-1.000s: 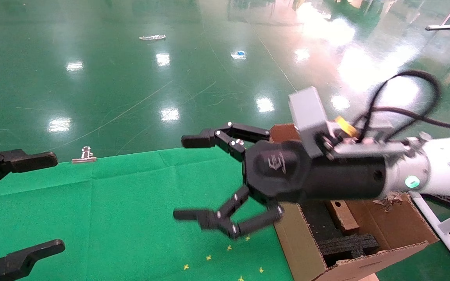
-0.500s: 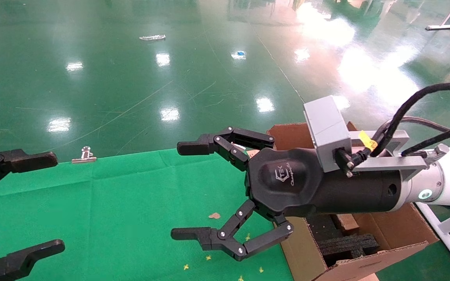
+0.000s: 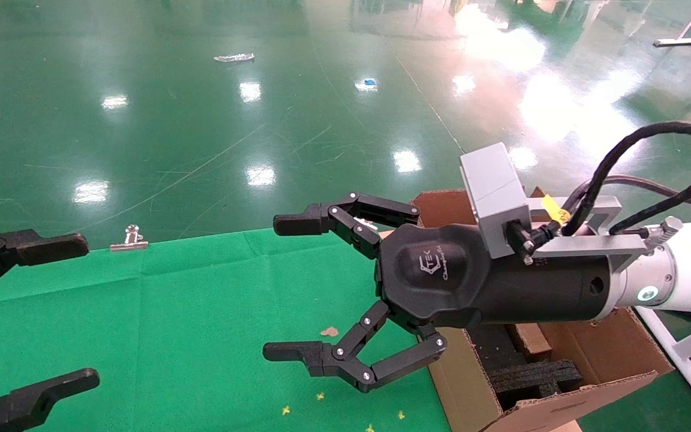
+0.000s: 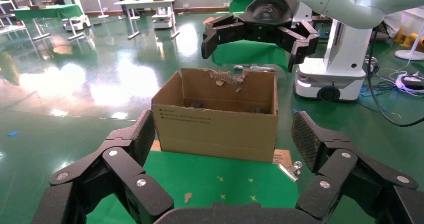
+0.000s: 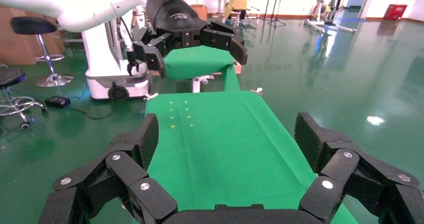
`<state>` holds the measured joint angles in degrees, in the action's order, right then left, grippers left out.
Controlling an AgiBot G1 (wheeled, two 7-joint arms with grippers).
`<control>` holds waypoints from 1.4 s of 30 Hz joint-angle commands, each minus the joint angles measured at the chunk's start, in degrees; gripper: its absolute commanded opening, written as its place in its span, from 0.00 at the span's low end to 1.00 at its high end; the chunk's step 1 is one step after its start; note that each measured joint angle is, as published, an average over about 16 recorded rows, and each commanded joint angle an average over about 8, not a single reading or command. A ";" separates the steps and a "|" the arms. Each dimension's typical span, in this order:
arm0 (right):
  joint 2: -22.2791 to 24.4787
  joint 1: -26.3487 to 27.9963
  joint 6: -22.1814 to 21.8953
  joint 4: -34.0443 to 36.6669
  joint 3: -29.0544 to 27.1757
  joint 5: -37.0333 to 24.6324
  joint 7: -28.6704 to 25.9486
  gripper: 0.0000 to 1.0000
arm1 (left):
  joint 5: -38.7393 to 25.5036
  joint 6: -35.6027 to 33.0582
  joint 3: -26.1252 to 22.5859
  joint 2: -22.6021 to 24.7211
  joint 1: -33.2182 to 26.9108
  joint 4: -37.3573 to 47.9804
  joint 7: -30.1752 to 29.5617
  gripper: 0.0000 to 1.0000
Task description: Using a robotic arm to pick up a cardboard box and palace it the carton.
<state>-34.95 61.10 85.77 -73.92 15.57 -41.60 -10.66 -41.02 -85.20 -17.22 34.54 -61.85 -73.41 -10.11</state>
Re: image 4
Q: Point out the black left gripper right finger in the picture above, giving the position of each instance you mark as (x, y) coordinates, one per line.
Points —
(344, 173)

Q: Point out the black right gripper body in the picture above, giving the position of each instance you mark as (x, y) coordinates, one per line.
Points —
(268, 11)

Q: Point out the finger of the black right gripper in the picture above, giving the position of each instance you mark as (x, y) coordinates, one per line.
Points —
(298, 40)
(225, 30)

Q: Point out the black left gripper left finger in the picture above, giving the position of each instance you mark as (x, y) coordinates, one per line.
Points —
(122, 169)

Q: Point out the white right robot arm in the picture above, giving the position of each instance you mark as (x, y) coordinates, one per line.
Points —
(338, 4)

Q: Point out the small torn cardboard scrap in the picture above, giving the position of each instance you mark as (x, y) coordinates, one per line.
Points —
(188, 197)

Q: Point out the large open cardboard carton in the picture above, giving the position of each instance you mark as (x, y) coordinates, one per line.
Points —
(215, 133)

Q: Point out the green cloth covered table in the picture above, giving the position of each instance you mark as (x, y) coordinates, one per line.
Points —
(242, 2)
(49, 11)

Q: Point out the white wheeled robot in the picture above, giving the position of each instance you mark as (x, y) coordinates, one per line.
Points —
(344, 50)
(76, 22)
(164, 19)

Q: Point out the silver binder clip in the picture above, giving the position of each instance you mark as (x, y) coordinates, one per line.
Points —
(287, 171)

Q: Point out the green table cloth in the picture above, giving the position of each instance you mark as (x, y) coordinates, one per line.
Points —
(198, 176)

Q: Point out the white metal table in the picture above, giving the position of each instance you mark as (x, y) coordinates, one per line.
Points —
(149, 0)

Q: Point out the white round stand base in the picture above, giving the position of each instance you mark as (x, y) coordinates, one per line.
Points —
(409, 55)

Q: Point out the yellow plastic floor object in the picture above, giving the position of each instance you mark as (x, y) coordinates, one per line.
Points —
(410, 40)

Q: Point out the white round floor device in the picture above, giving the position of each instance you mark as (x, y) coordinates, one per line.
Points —
(410, 82)

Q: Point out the small blue floor litter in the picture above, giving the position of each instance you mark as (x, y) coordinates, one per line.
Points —
(12, 134)

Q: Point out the white pipe frame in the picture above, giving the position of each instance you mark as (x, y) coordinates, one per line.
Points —
(255, 68)

